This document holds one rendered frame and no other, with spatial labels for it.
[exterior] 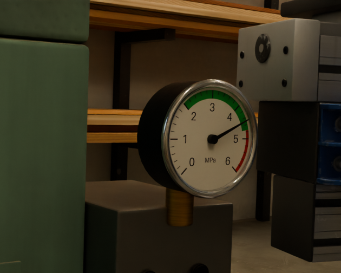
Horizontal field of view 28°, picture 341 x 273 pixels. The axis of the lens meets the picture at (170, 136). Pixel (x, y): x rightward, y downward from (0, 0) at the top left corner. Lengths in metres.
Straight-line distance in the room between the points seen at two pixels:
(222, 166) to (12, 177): 0.11
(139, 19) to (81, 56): 2.47
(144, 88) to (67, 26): 3.08
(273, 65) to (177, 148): 0.45
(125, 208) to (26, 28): 0.11
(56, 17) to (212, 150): 0.11
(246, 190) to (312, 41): 3.22
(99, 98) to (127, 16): 0.63
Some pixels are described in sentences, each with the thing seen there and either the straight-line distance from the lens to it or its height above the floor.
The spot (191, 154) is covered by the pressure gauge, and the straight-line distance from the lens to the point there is 0.35.
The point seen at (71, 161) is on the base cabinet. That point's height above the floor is 0.64.
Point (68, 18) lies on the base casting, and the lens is 0.39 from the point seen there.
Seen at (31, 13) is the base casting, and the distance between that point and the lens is 0.38.
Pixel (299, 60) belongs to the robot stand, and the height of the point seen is 0.73.
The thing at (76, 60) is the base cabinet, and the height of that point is 0.70.
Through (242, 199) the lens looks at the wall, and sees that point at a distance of 3.94.
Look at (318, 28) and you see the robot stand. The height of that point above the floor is 0.76.
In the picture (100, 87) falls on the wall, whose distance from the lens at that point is 3.33.
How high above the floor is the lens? 0.68
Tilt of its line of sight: 3 degrees down
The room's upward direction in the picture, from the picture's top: 2 degrees clockwise
